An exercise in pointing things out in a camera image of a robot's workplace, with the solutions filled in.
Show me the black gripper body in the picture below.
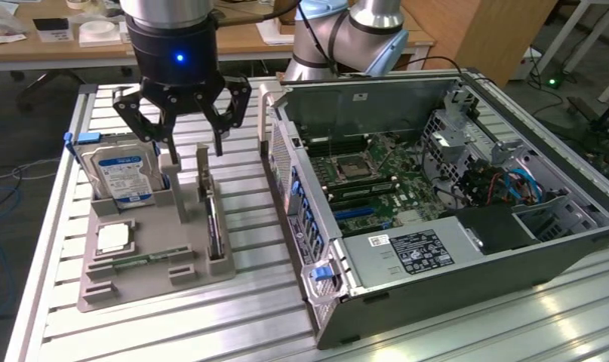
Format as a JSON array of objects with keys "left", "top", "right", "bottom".
[{"left": 124, "top": 14, "right": 226, "bottom": 115}]

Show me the green graphics card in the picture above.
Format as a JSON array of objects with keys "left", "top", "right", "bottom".
[{"left": 194, "top": 142, "right": 226, "bottom": 263}]

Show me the white box with roll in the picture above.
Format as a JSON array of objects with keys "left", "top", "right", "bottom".
[{"left": 77, "top": 20, "right": 124, "bottom": 49}]

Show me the hard disk blue caddy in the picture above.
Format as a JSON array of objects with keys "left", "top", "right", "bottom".
[{"left": 63, "top": 130, "right": 172, "bottom": 209}]

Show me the white paper stack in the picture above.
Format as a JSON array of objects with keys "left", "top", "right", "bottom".
[{"left": 255, "top": 17, "right": 297, "bottom": 46}]

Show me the brown cardboard box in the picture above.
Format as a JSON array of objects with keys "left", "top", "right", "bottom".
[{"left": 273, "top": 0, "right": 299, "bottom": 26}]

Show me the black and white box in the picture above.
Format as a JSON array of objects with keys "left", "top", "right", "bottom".
[{"left": 31, "top": 17, "right": 75, "bottom": 43}]

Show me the CPU socket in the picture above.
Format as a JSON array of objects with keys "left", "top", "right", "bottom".
[{"left": 335, "top": 154, "right": 374, "bottom": 179}]

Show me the grey parts rack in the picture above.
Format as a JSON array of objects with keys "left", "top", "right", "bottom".
[{"left": 76, "top": 152, "right": 239, "bottom": 314}]

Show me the silver CPU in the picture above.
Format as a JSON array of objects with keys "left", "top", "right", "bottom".
[{"left": 95, "top": 224, "right": 135, "bottom": 254}]

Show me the RAM stick white label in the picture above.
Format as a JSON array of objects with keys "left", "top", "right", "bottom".
[{"left": 326, "top": 181, "right": 395, "bottom": 201}]

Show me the blue expansion slot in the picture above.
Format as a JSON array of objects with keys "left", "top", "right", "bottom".
[{"left": 333, "top": 208, "right": 377, "bottom": 222}]

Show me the bare green RAM stick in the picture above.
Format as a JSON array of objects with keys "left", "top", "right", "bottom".
[{"left": 112, "top": 252, "right": 172, "bottom": 270}]

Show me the green motherboard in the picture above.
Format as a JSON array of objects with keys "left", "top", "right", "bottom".
[{"left": 303, "top": 131, "right": 469, "bottom": 238}]

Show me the perforated metal disk bay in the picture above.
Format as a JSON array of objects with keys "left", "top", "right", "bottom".
[{"left": 418, "top": 108, "right": 489, "bottom": 184}]

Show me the grey power supply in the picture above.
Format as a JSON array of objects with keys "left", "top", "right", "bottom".
[{"left": 339, "top": 216, "right": 488, "bottom": 290}]

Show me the wooden cabinet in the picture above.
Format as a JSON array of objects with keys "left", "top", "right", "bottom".
[{"left": 398, "top": 0, "right": 561, "bottom": 87}]

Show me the white device red mark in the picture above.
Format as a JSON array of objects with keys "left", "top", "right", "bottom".
[{"left": 514, "top": 47, "right": 545, "bottom": 82}]

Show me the black plastic shroud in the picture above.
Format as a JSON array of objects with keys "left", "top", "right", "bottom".
[{"left": 453, "top": 205, "right": 542, "bottom": 254}]

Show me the open dark PC case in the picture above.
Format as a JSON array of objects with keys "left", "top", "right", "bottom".
[{"left": 257, "top": 66, "right": 609, "bottom": 350}]

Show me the open metal disk bay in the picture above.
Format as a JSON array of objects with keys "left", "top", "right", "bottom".
[{"left": 513, "top": 190, "right": 609, "bottom": 244}]

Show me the black equipment stand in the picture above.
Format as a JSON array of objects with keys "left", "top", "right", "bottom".
[{"left": 568, "top": 75, "right": 609, "bottom": 167}]

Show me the blue wire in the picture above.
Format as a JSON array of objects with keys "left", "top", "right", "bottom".
[{"left": 502, "top": 167, "right": 545, "bottom": 207}]

